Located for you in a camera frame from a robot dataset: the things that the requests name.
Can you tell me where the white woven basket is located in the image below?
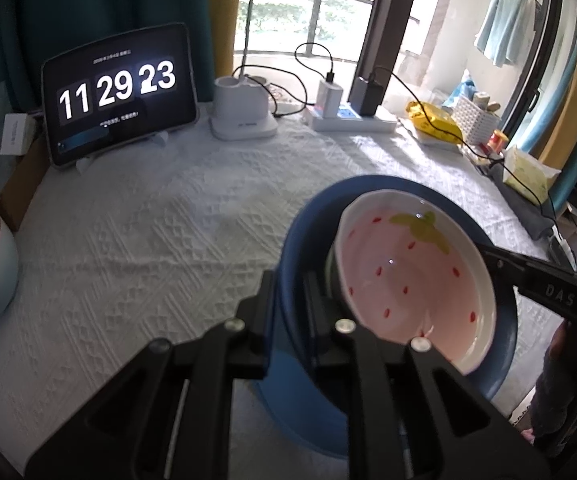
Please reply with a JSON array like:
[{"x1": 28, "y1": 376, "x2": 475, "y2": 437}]
[{"x1": 451, "y1": 94, "x2": 502, "y2": 146}]

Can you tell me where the small white box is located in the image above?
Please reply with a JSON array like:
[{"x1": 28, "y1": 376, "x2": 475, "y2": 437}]
[{"x1": 0, "y1": 114, "x2": 37, "y2": 156}]

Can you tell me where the white power strip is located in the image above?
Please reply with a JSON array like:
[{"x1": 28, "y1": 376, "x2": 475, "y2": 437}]
[{"x1": 303, "y1": 104, "x2": 399, "y2": 134}]

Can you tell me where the large dark blue bowl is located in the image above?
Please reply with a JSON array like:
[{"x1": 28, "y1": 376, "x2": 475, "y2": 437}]
[{"x1": 253, "y1": 175, "x2": 519, "y2": 459}]

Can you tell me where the black charger cable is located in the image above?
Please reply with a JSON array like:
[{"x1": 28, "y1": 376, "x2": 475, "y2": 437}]
[
  {"x1": 295, "y1": 42, "x2": 337, "y2": 84},
  {"x1": 369, "y1": 67, "x2": 560, "y2": 222}
]

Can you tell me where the dark grey cloth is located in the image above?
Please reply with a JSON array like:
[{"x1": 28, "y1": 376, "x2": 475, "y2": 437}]
[{"x1": 489, "y1": 160, "x2": 570, "y2": 242}]

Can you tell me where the cardboard box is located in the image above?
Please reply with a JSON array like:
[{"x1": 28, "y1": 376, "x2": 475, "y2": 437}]
[{"x1": 0, "y1": 135, "x2": 52, "y2": 234}]

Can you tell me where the tablet showing clock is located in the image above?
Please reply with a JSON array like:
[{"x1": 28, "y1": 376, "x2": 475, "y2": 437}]
[{"x1": 41, "y1": 22, "x2": 200, "y2": 169}]

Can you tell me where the white desk lamp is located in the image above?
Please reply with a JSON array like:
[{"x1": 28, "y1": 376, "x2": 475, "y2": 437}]
[{"x1": 212, "y1": 0, "x2": 278, "y2": 141}]

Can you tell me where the hanging light blue garment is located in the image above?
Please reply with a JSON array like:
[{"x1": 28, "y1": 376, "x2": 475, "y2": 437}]
[{"x1": 473, "y1": 0, "x2": 530, "y2": 69}]

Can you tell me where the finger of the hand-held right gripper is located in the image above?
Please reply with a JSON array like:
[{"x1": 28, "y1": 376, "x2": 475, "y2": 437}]
[{"x1": 479, "y1": 244, "x2": 577, "y2": 322}]

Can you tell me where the white textured tablecloth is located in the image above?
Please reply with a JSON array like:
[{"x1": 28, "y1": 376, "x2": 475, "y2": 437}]
[{"x1": 0, "y1": 110, "x2": 570, "y2": 480}]

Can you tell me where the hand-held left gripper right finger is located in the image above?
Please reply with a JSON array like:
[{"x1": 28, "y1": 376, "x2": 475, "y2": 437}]
[{"x1": 303, "y1": 270, "x2": 552, "y2": 480}]

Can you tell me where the white tablet stand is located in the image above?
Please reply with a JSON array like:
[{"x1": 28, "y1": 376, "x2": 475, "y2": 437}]
[{"x1": 75, "y1": 130, "x2": 170, "y2": 175}]

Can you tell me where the black lamp cable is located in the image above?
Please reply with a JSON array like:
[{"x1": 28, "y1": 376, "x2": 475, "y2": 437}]
[{"x1": 231, "y1": 65, "x2": 310, "y2": 122}]

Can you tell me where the pale yellow tissue pack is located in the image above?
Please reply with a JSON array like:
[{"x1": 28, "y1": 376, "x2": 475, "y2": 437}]
[{"x1": 503, "y1": 146, "x2": 562, "y2": 197}]

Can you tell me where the pink strawberry bowl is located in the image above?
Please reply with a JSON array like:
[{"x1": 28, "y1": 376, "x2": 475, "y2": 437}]
[{"x1": 336, "y1": 189, "x2": 497, "y2": 375}]

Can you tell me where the white charger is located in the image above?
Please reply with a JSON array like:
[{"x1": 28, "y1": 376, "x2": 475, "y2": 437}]
[{"x1": 317, "y1": 79, "x2": 343, "y2": 116}]

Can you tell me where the black charger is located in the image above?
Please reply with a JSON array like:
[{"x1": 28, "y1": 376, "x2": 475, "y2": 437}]
[{"x1": 349, "y1": 76, "x2": 383, "y2": 116}]

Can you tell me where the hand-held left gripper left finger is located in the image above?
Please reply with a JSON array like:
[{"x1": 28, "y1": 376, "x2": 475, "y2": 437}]
[{"x1": 23, "y1": 270, "x2": 282, "y2": 480}]

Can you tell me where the person's right hand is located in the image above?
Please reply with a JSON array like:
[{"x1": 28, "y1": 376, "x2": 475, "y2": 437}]
[{"x1": 531, "y1": 319, "x2": 577, "y2": 462}]

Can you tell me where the yellow wipes packet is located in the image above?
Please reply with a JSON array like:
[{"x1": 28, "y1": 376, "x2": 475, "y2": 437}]
[{"x1": 406, "y1": 100, "x2": 464, "y2": 144}]

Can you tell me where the dark window frame post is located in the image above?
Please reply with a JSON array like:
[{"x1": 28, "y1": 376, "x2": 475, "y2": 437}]
[{"x1": 356, "y1": 0, "x2": 422, "y2": 107}]

